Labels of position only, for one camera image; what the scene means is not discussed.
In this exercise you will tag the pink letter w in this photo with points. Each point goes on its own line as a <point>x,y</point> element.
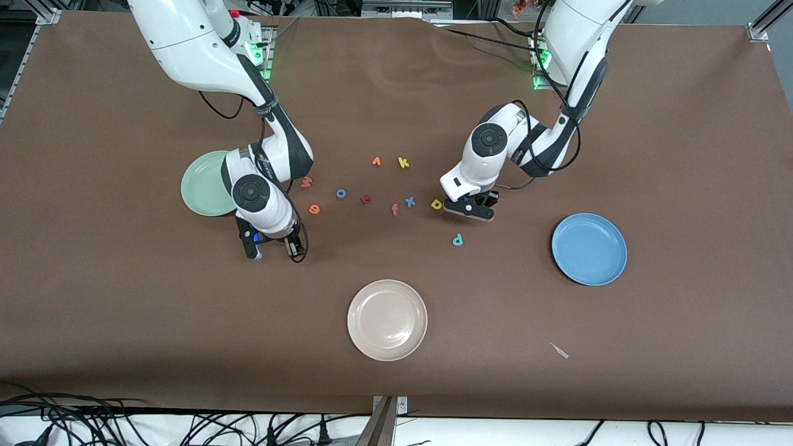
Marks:
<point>306,181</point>

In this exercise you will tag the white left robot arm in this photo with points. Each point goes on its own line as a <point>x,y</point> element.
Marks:
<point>576,37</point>

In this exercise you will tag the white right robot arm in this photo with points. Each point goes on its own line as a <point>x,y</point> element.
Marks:
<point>186,43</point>

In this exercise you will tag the green plate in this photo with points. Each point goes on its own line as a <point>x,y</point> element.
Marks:
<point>201,183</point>

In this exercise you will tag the blue plate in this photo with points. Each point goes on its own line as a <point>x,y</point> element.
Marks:
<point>589,249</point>

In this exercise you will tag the beige plate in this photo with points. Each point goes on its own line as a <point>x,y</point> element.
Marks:
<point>387,319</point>

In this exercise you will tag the white paper scrap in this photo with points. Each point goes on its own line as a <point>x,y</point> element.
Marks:
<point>559,350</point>

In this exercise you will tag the brown table cover sheet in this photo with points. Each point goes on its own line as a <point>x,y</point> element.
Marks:
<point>124,297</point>

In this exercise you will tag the black power plug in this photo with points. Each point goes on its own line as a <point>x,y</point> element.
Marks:
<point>271,435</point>
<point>322,433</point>

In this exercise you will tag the grey metal bar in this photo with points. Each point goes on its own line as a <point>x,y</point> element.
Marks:
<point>379,427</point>

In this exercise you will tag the orange flower bunch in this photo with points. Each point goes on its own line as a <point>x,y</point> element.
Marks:
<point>526,6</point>

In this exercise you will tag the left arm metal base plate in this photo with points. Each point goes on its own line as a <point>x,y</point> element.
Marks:
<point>538,83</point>

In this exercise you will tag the small metal bracket plate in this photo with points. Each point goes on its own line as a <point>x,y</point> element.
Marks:
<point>402,406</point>

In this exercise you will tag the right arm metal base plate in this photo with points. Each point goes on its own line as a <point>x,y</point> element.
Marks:
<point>271,49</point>

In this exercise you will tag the grey metal frame beam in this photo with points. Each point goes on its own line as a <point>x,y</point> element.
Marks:
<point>403,9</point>

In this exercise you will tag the aluminium frame profile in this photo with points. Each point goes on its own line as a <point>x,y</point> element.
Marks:
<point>774,13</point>
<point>48,15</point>

